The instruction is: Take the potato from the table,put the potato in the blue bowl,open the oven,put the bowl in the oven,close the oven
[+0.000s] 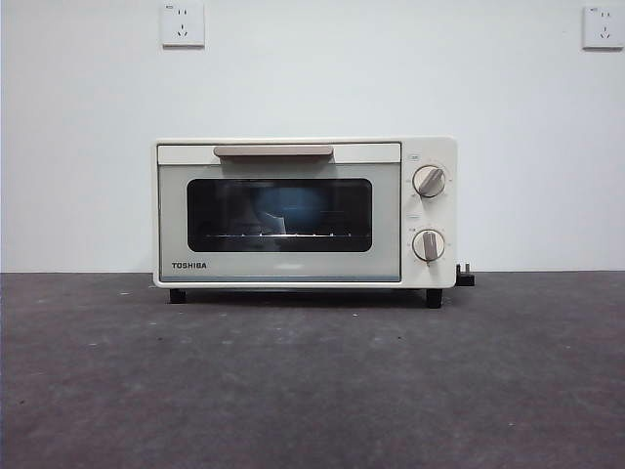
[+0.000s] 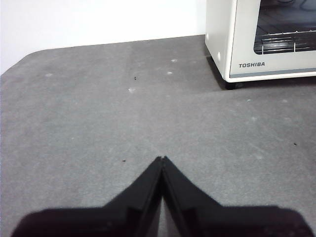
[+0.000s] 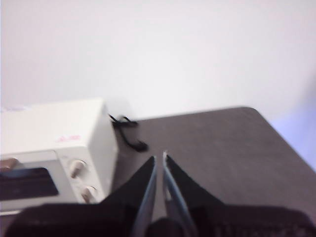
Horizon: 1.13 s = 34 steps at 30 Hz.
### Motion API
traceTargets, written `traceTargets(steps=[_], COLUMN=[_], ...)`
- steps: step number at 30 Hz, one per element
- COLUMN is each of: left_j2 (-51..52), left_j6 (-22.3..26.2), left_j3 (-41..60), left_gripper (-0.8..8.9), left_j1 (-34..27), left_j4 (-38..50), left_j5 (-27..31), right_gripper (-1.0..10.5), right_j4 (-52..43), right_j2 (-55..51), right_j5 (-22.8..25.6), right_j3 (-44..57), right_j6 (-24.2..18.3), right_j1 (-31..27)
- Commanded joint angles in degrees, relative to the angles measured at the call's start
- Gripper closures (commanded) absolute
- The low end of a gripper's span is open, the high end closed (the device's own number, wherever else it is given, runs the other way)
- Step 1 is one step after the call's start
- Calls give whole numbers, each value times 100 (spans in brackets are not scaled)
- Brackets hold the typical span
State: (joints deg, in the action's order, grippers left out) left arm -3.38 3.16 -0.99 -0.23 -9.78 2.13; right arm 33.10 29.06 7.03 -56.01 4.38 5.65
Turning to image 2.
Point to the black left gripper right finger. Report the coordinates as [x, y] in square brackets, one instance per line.
[222, 222]

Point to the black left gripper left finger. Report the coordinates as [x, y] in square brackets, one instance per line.
[103, 222]

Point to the white Toshiba toaster oven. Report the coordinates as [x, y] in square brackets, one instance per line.
[219, 29]

